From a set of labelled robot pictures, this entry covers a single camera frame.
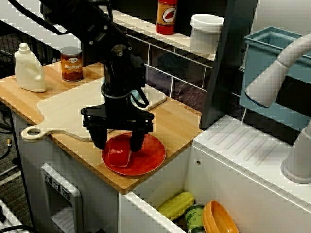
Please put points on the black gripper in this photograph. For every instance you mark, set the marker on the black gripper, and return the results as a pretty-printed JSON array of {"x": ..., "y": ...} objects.
[{"x": 116, "y": 116}]

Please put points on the red and white sushi toy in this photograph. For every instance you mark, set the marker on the red and white sushi toy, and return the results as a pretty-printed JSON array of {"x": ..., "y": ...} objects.
[{"x": 119, "y": 155}]

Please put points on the white detergent bottle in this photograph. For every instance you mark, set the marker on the white detergent bottle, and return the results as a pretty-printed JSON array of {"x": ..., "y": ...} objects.
[{"x": 29, "y": 72}]

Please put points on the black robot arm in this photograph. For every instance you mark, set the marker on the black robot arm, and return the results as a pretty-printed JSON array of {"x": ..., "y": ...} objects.
[{"x": 102, "y": 31}]

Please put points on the red plate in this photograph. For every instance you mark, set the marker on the red plate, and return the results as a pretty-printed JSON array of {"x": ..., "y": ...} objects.
[{"x": 150, "y": 157}]

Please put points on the light blue bowl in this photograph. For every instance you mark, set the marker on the light blue bowl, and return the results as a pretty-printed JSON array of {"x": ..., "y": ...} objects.
[{"x": 136, "y": 95}]

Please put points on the pale wooden cutting board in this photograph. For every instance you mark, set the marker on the pale wooden cutting board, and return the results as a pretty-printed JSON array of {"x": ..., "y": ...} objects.
[{"x": 60, "y": 111}]

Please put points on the yellow corn cob toy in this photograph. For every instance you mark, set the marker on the yellow corn cob toy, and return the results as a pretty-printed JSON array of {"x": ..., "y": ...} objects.
[{"x": 176, "y": 206}]

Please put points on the brown beans can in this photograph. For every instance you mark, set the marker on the brown beans can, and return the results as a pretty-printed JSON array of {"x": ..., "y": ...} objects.
[{"x": 71, "y": 65}]

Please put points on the green toy can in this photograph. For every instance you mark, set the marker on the green toy can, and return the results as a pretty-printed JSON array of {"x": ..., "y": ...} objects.
[{"x": 193, "y": 217}]

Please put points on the white ledge shelf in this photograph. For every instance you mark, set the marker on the white ledge shelf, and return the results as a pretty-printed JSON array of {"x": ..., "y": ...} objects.
[{"x": 145, "y": 25}]

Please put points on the dark grey pillar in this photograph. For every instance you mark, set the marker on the dark grey pillar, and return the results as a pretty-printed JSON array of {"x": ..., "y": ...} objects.
[{"x": 223, "y": 85}]

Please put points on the white toy sink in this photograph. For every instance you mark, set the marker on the white toy sink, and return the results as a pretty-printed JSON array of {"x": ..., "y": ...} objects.
[{"x": 243, "y": 136}]

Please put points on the orange bowl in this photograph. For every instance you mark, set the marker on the orange bowl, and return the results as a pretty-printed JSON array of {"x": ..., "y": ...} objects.
[{"x": 216, "y": 218}]

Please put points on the red sauce bottle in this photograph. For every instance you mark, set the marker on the red sauce bottle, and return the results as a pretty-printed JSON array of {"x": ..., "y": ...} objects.
[{"x": 166, "y": 17}]

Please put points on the white lidded container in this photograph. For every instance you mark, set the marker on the white lidded container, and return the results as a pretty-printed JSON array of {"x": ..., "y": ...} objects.
[{"x": 205, "y": 36}]

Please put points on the grey toy faucet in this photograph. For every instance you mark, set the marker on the grey toy faucet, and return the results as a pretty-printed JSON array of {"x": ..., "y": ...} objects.
[{"x": 264, "y": 82}]

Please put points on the teal plastic bin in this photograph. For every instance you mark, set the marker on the teal plastic bin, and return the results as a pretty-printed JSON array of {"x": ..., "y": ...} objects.
[{"x": 257, "y": 60}]

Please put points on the aluminium frame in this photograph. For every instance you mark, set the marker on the aluminium frame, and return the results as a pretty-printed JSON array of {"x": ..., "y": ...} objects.
[{"x": 7, "y": 218}]

